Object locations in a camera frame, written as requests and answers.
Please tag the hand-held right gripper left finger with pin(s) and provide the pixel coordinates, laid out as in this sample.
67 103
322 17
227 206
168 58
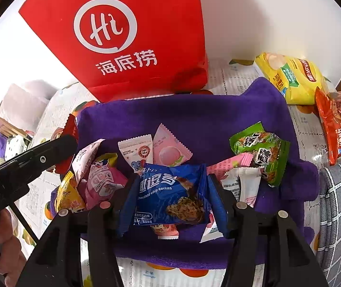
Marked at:
127 206

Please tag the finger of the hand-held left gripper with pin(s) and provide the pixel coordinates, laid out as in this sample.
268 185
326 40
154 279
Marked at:
47 152

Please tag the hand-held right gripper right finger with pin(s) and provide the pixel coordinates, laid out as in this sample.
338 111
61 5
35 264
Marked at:
218 207

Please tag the red snack wrapper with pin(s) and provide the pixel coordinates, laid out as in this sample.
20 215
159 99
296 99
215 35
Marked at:
70 130

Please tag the blue cookie wrapper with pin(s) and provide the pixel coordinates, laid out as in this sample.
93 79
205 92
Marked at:
158 194

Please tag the pile of snack packets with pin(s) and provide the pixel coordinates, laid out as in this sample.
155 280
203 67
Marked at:
137 152

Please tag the green snack wrapper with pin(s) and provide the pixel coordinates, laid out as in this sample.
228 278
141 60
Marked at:
260 155

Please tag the person's left hand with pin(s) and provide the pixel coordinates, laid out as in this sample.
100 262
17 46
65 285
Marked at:
6 239

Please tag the white plush toy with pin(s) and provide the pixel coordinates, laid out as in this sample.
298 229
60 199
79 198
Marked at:
16 146

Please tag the white plastic bag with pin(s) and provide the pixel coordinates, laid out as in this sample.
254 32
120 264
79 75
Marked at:
23 104

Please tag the purple towel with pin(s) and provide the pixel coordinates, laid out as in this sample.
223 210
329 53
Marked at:
212 110

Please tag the fruit print tablecloth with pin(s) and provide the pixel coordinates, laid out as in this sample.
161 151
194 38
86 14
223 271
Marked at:
239 71

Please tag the orange chip bag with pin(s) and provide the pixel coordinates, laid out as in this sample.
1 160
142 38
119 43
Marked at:
338 119

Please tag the yellow chip bag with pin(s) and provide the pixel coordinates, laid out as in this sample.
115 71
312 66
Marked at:
296 80

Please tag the red paper bag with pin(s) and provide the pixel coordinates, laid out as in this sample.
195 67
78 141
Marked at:
146 21

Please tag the wooden furniture frame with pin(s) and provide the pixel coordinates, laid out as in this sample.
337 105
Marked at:
1 125

